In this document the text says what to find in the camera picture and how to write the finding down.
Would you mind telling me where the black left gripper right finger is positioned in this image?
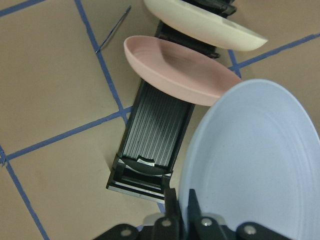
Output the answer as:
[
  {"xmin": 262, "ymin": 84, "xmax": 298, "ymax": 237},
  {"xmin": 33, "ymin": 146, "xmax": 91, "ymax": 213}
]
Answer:
[{"xmin": 187, "ymin": 189, "xmax": 203, "ymax": 223}]

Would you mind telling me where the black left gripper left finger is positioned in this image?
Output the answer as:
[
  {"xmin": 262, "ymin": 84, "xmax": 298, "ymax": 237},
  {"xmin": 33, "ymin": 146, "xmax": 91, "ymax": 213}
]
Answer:
[{"xmin": 164, "ymin": 188, "xmax": 181, "ymax": 225}]

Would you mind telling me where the light blue plate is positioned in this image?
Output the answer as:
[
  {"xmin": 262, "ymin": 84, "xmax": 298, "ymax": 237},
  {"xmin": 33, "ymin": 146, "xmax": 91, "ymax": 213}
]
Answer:
[{"xmin": 178, "ymin": 79, "xmax": 320, "ymax": 240}]

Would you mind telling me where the pink plate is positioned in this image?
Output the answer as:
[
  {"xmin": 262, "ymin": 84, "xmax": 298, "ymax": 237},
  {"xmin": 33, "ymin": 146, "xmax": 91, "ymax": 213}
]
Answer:
[{"xmin": 123, "ymin": 35, "xmax": 241, "ymax": 107}]

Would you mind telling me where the cream plate in rack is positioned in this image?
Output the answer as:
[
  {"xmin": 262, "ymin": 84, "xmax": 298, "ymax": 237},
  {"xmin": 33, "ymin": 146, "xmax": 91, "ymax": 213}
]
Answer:
[{"xmin": 144, "ymin": 0, "xmax": 268, "ymax": 52}]

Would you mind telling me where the black dish rack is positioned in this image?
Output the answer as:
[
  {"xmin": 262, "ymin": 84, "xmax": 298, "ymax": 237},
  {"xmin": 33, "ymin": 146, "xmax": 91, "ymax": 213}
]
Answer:
[{"xmin": 106, "ymin": 0, "xmax": 236, "ymax": 203}]

